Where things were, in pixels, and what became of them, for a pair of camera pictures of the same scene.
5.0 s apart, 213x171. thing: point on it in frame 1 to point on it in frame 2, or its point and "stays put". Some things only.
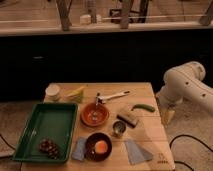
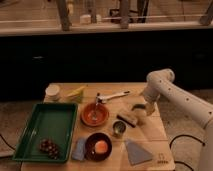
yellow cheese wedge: [75, 95] stays put
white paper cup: [52, 93] stays put
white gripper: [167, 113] to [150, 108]
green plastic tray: [48, 135] stays put
